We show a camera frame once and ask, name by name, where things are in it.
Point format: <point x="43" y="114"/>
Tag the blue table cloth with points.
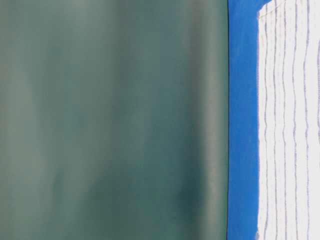
<point x="243" y="163"/>

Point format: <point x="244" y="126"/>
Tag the white blue striped towel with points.
<point x="288" y="92"/>

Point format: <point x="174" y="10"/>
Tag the green backdrop sheet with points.
<point x="113" y="119"/>

